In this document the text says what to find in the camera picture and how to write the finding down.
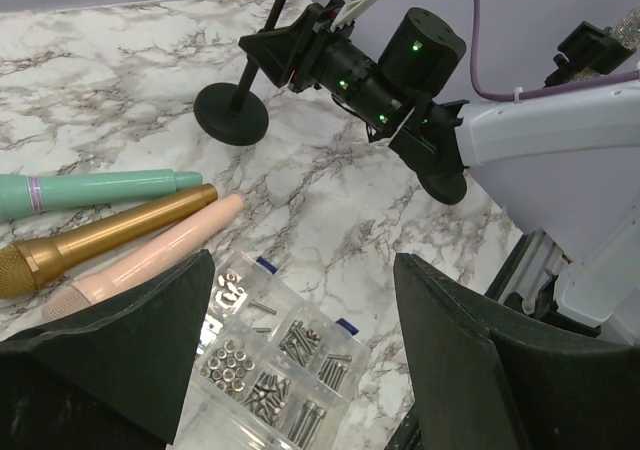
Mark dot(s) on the black stand holding glitter mic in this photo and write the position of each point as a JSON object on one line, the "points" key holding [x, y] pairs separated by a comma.
{"points": [[450, 187]]}

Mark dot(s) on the black stand holding teal mic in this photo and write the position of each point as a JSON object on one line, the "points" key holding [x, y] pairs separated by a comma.
{"points": [[231, 113]]}

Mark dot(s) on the glitter microphone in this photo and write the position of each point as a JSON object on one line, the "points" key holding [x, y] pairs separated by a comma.
{"points": [[589, 51]]}

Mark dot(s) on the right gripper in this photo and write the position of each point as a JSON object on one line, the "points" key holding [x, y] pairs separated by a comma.
{"points": [[307, 53]]}

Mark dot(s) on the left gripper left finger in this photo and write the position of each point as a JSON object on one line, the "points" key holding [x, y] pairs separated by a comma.
{"points": [[112, 376]]}

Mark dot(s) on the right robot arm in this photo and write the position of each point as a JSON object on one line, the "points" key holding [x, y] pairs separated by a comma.
{"points": [[395, 96]]}

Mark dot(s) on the clear plastic screw box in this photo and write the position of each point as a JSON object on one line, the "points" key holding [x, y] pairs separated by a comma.
{"points": [[271, 370]]}

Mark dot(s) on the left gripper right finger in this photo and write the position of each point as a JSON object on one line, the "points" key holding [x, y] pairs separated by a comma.
{"points": [[487, 377]]}

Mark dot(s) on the pink microphone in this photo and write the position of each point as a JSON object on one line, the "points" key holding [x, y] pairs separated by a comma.
{"points": [[152, 259]]}

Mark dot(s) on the teal microphone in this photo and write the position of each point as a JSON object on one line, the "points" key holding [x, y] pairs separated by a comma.
{"points": [[23, 196]]}

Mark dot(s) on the gold microphone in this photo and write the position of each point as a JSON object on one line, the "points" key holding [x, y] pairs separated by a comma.
{"points": [[30, 265]]}

